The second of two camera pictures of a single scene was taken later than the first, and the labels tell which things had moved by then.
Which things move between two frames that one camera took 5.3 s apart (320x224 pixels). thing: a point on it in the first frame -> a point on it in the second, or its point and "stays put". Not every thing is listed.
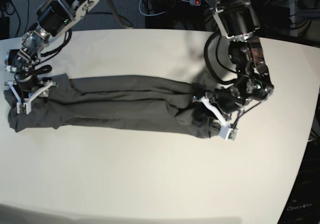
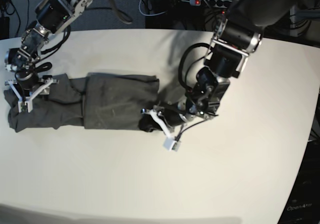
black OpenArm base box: x=304 y=207 stays put
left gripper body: x=26 y=86 stays put
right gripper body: x=222 y=103 -> x=168 y=118
